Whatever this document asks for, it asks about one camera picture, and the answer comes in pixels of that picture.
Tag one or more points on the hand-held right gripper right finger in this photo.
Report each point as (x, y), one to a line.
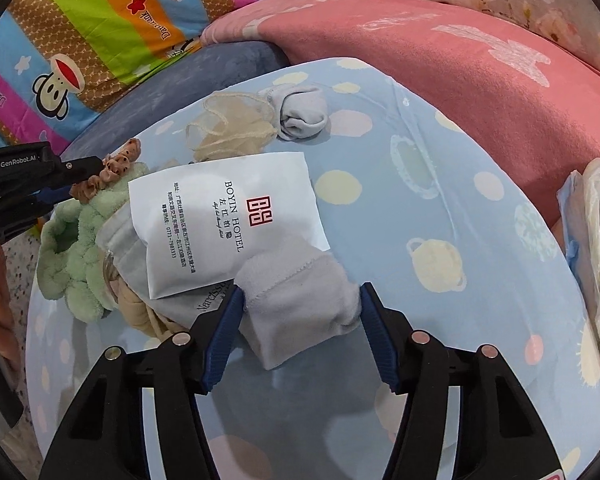
(380, 345)

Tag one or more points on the blue-grey cushion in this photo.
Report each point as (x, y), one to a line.
(180, 80)

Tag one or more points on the pink blanket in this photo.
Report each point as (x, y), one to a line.
(455, 75)

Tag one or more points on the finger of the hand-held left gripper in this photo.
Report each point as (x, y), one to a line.
(80, 166)
(55, 196)

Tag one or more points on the beige mesh sock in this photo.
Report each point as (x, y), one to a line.
(230, 130)

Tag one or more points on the beige cloth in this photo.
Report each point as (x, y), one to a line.
(135, 310)

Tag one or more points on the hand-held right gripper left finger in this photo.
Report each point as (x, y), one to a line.
(225, 340)

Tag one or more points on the colourful striped monkey cushion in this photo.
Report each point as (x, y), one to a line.
(80, 35)

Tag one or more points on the white paper packet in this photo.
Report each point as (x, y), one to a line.
(205, 220)

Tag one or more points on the grey sock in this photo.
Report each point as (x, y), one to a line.
(290, 310)

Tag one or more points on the light blue dotted cloth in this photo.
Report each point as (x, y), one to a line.
(430, 185)

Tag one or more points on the green fluffy cloth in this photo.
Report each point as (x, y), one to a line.
(70, 260)

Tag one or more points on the light blue balled sock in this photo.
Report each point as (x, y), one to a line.
(300, 115)

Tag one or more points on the brown dotted scrunchie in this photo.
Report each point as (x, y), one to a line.
(117, 165)

